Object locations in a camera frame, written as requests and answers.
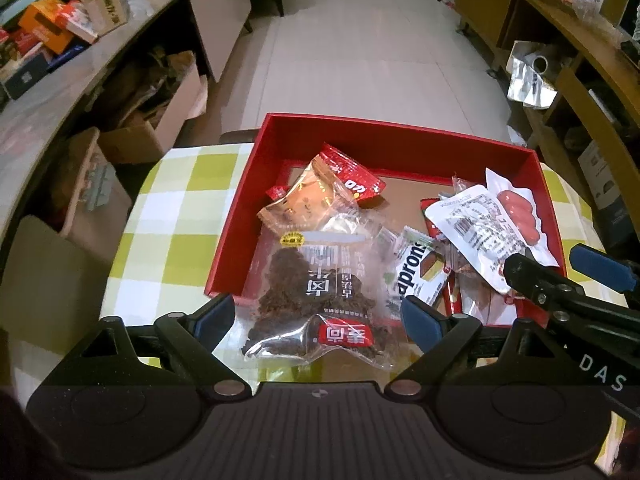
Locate red green snack packet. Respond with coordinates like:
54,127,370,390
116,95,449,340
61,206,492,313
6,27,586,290
420,197,462,314

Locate Kaprons wafer packet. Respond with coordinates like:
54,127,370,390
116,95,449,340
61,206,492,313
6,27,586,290
384,226,450,318

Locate white silver snack packet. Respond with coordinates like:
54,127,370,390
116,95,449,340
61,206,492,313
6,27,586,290
435,184,525,295

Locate dark jerky clear bag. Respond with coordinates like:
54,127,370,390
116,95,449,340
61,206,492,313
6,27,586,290
242,214,406,370

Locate red Trolli gummy bag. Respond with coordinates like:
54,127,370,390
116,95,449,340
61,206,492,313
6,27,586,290
266,143,385,207

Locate brown gold biscuit packet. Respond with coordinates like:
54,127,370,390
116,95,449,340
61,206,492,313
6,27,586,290
257,155,356,235

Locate waffle cookies clear bag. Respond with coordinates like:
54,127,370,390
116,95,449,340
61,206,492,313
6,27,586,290
454,248,518,326

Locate sausage pack white wrapper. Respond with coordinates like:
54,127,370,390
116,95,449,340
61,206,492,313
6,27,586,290
485,168,559,268

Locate green checkered tablecloth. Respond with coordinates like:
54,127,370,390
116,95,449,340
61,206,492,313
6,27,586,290
8,142,629,476

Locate red cardboard box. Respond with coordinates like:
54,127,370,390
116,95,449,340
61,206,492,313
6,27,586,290
204,114,564,296

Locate beige chair back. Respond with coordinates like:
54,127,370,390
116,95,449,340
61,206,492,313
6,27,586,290
0,214,114,386

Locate open cardboard box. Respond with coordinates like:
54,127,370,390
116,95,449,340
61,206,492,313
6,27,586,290
99,50,206,165

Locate wooden shelf unit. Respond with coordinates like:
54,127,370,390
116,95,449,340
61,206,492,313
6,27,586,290
454,0,639,224

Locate white printed carton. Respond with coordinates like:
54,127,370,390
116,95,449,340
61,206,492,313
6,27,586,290
80,0,129,36

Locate long grey side counter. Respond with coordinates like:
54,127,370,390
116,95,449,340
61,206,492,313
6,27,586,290
1,0,250,233

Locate orange carton box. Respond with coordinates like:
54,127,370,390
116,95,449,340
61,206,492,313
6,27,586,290
18,0,74,54

